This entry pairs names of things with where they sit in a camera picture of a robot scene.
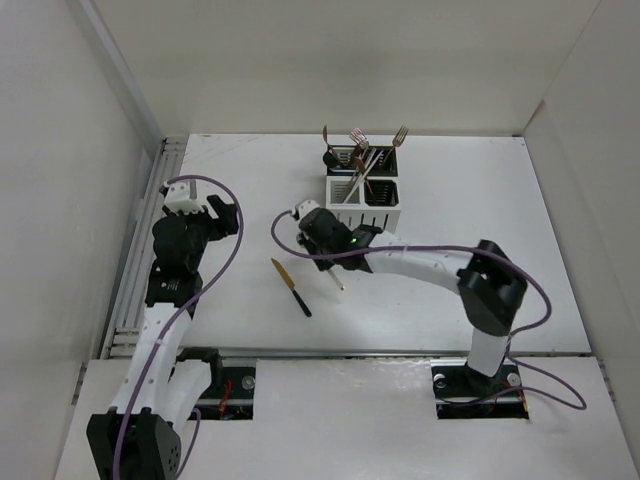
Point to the white front utensil holder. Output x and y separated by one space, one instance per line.
384 213

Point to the copper knife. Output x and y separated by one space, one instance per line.
363 171

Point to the gold fork dark handle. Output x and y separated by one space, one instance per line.
360 149

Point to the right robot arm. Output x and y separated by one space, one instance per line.
490 290

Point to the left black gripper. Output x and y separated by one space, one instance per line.
221 225

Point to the gold knife dark handle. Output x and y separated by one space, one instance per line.
291 285

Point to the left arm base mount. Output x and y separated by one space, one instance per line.
230 395

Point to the rose gold fork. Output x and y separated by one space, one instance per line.
397 141

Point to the aluminium front rail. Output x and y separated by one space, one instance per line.
334 354

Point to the silver metal chopstick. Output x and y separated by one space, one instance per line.
352 186
359 177

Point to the black rear utensil holder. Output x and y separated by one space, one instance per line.
379 161

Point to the white ceramic soup spoon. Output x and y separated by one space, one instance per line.
336 280

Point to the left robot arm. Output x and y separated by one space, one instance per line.
138 437

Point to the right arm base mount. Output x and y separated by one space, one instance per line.
463 394

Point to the aluminium frame rail left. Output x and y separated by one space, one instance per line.
121 324

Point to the silver fork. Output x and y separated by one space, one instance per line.
359 138

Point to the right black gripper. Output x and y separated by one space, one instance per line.
307 242

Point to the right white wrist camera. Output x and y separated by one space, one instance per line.
304 208

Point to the black spoon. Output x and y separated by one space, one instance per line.
331 161

